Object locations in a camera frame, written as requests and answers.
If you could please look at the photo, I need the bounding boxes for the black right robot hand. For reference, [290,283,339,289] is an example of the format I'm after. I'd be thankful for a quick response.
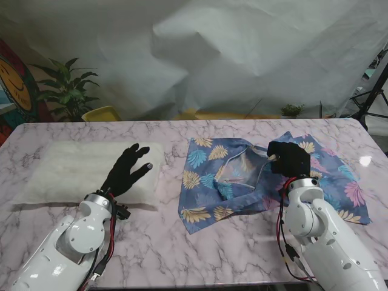
[266,141,312,178]

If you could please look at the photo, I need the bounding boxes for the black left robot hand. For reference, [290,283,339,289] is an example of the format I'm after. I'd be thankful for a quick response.
[101,142,153,198]

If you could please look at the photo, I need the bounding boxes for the white pillow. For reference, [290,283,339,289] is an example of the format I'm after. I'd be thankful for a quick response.
[12,141,164,210]

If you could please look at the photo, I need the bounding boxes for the blue leaf-print pillowcase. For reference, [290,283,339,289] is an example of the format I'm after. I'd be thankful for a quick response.
[178,130,372,236]

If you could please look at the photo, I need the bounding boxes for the small green plant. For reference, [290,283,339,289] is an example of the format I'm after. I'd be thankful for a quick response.
[280,103,306,118]

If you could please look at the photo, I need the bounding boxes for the yellow chair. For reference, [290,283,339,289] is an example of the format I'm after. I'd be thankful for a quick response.
[81,105,124,122]

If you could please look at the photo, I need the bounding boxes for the yellow wooden bench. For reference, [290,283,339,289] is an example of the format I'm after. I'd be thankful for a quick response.
[174,109,283,121]

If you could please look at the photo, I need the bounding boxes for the large green potted plant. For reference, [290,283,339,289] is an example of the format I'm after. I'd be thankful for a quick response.
[30,57,101,122]

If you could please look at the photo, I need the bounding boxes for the black tripod stand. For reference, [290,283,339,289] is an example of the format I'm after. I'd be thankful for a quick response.
[350,41,388,131]

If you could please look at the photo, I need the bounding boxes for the white backdrop sheet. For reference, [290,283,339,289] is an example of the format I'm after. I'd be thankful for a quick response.
[0,0,388,121]

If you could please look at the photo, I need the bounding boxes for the colourful smiley face mural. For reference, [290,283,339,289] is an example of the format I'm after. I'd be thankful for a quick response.
[0,38,46,146]

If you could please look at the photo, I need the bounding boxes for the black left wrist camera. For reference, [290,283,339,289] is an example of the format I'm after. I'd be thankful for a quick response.
[114,203,132,221]

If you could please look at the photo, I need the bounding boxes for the red black right arm cable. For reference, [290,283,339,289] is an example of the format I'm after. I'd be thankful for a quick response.
[275,178,319,283]

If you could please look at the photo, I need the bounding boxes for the red black arm cable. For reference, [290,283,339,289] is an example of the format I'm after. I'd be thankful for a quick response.
[80,193,118,289]
[275,178,319,283]

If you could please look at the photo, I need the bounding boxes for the red black left arm cable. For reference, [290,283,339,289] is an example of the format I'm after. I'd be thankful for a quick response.
[80,193,118,289]

